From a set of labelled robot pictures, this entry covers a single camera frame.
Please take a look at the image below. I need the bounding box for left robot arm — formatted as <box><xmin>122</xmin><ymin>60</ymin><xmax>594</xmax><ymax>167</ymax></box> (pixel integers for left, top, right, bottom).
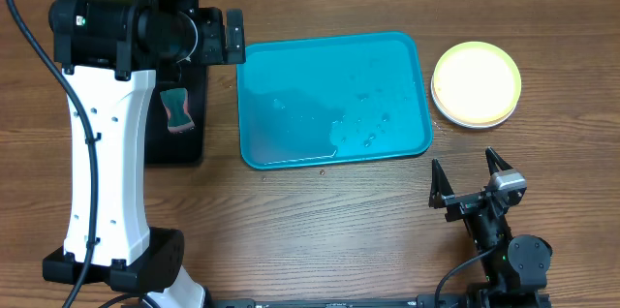
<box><xmin>43</xmin><ymin>0</ymin><xmax>245</xmax><ymax>307</ymax></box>

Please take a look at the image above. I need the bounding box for yellow-green plate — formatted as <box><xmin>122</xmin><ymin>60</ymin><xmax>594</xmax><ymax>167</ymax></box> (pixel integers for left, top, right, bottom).
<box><xmin>432</xmin><ymin>42</ymin><xmax>522</xmax><ymax>123</ymax></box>

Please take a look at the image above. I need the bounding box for white plate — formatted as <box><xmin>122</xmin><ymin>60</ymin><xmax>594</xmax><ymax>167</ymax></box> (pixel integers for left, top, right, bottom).
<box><xmin>429</xmin><ymin>78</ymin><xmax>517</xmax><ymax>130</ymax></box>

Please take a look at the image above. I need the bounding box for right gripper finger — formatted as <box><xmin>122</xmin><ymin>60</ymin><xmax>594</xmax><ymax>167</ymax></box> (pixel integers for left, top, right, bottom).
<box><xmin>485</xmin><ymin>146</ymin><xmax>512</xmax><ymax>175</ymax></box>
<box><xmin>428</xmin><ymin>159</ymin><xmax>455</xmax><ymax>209</ymax></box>

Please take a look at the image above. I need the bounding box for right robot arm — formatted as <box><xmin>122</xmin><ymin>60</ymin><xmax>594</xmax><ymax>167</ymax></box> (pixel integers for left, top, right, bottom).
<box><xmin>429</xmin><ymin>147</ymin><xmax>553</xmax><ymax>307</ymax></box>

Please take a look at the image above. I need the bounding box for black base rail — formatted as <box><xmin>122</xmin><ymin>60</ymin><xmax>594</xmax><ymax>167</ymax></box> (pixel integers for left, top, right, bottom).
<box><xmin>120</xmin><ymin>292</ymin><xmax>552</xmax><ymax>308</ymax></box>

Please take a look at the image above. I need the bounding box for green and pink sponge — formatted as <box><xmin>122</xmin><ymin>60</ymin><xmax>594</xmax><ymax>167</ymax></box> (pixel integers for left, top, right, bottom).
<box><xmin>160</xmin><ymin>88</ymin><xmax>195</xmax><ymax>134</ymax></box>

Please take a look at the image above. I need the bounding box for teal plastic tray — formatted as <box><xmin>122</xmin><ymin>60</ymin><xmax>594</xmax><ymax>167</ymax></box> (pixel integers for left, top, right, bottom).
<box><xmin>236</xmin><ymin>32</ymin><xmax>433</xmax><ymax>169</ymax></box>

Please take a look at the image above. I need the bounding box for black rectangular tray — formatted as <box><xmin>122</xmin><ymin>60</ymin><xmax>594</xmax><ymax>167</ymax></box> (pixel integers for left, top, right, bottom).
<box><xmin>145</xmin><ymin>65</ymin><xmax>208</xmax><ymax>166</ymax></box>

